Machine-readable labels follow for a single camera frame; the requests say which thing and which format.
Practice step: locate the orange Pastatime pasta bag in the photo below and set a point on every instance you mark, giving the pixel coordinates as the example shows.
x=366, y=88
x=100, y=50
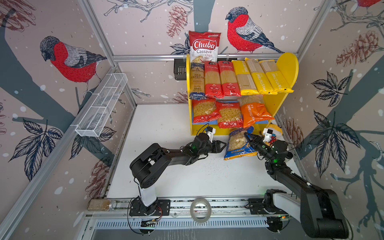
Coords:
x=253, y=110

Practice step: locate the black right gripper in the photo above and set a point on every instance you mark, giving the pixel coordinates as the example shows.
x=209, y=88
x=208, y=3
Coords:
x=255, y=138

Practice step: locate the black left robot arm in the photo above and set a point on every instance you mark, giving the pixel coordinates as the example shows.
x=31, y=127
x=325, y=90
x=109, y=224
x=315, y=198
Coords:
x=151, y=163

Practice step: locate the red Chuba cassava chips bag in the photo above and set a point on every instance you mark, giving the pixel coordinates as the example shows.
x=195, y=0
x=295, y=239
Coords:
x=204, y=46

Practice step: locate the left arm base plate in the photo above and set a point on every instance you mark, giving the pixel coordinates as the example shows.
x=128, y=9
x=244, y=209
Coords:
x=158, y=208

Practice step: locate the white wire mesh basket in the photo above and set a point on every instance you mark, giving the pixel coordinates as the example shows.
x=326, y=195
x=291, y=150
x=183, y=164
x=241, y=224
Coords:
x=98, y=114

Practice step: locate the yellow red plush toy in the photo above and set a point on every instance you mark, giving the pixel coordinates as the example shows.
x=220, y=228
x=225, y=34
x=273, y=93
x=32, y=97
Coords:
x=276, y=130

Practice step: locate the red spaghetti pack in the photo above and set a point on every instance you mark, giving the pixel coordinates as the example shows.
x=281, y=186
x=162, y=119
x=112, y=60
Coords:
x=213, y=86
x=228, y=78

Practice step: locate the yellow shelf pink blue boards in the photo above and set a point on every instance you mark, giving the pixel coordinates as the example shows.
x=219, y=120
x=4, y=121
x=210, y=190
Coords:
x=288, y=64

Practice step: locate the blue gold spaghetti pack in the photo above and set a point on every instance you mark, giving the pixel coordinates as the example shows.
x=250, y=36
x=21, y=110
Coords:
x=197, y=81

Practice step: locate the red fusilli bag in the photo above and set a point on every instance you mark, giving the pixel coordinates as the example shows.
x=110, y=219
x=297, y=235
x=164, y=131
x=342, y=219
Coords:
x=231, y=115
x=205, y=111

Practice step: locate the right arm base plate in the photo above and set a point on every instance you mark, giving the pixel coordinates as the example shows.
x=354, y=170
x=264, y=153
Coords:
x=259, y=206

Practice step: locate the clear tape roll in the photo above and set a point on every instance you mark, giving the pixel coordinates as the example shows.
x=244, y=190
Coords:
x=200, y=210

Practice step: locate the black wall-mounted basket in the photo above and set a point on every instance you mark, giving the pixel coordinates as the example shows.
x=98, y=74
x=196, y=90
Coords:
x=180, y=70

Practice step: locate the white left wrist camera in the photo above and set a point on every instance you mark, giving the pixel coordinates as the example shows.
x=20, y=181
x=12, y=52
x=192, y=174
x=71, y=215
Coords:
x=210, y=131

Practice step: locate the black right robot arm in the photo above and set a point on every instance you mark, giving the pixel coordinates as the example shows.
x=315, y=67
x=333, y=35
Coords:
x=318, y=210

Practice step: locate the yellow Pastatime pack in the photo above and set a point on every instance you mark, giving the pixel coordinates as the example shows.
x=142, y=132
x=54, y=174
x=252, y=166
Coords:
x=260, y=79
x=275, y=77

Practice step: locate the blue macaroni pasta bag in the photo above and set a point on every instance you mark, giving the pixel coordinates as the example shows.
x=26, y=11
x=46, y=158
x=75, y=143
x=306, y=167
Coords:
x=238, y=146

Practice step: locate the yellow spaghetti pack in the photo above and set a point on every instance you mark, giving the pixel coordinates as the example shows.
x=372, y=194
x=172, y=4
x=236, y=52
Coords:
x=245, y=81

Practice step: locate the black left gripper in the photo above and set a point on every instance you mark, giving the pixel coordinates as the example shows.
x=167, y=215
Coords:
x=216, y=145

